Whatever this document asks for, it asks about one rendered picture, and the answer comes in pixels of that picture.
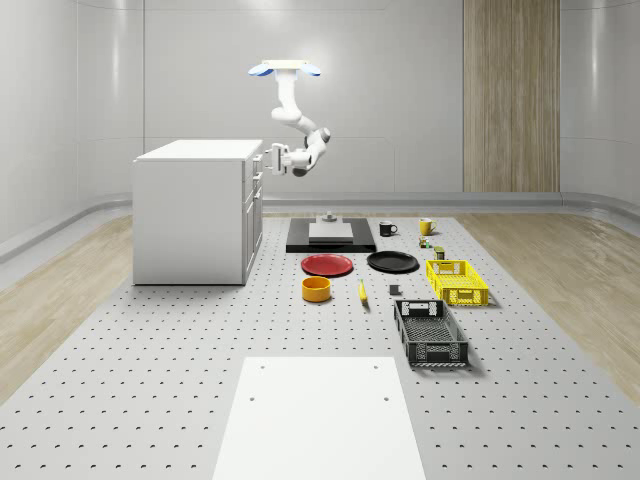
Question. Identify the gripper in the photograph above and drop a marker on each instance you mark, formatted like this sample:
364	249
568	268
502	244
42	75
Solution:
279	157

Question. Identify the banana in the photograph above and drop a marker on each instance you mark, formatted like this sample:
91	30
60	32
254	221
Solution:
363	294

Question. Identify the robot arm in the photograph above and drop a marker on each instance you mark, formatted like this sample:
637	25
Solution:
286	100

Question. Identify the black stove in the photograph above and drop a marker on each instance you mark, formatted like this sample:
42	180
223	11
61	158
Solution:
300	237

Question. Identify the white cabinet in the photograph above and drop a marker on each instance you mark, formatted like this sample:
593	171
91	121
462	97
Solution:
190	220

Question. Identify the red plate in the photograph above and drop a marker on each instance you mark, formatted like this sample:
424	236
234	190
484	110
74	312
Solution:
327	264

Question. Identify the black mug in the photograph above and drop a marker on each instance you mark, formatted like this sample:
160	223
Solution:
386	229

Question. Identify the yellow bowl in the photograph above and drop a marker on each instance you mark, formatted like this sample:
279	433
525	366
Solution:
316	292

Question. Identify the black plate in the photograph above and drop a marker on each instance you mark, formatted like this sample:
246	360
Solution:
392	261

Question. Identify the yellow mug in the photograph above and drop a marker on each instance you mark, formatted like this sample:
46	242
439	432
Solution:
426	227

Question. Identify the puzzle cube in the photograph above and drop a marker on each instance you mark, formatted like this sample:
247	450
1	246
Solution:
425	244

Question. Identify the flat-sided can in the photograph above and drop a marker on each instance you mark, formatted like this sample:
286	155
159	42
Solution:
439	253

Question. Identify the yellow basket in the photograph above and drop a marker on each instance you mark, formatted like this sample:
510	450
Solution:
457	296

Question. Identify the dark grey basket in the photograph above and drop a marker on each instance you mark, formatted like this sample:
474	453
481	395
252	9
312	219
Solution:
430	330

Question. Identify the white board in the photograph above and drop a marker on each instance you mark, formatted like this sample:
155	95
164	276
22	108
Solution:
320	420

